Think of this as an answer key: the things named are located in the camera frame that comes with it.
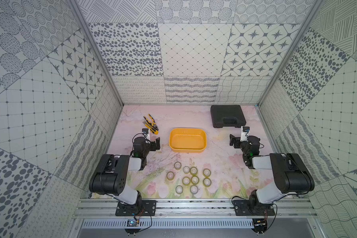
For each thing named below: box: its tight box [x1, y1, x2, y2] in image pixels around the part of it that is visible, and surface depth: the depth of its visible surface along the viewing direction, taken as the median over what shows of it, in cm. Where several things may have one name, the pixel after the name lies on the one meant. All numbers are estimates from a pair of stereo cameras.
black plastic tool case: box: [210, 104, 247, 128], surface depth 107 cm
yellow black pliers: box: [143, 113, 159, 131], surface depth 110 cm
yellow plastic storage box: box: [169, 127, 207, 154], surface depth 100 cm
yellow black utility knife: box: [142, 120, 160, 135], surface depth 106 cm
